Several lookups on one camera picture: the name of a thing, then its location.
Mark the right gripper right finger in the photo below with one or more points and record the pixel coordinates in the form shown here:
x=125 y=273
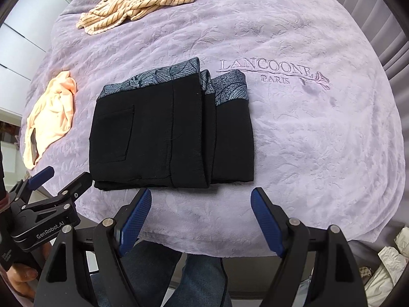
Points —
x=335 y=280

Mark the person left hand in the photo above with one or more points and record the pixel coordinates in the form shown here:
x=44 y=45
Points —
x=19 y=277

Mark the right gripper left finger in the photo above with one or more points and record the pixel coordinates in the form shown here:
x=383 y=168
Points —
x=65 y=278

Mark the lavender plush bed blanket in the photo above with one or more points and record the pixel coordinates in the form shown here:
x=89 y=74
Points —
x=328 y=140

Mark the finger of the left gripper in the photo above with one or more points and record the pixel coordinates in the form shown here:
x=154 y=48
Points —
x=32 y=184
x=69 y=194

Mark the black pants patterned cuffs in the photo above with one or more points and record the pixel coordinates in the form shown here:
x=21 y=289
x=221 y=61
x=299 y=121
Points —
x=173 y=127

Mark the orange cloth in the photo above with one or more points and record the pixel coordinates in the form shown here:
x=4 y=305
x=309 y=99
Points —
x=50 y=118

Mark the blue jeans legs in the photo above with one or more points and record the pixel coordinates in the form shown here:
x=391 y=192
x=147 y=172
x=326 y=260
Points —
x=150 y=267

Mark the white wardrobe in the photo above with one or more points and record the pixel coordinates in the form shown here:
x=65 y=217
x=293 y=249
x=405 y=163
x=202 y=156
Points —
x=25 y=39

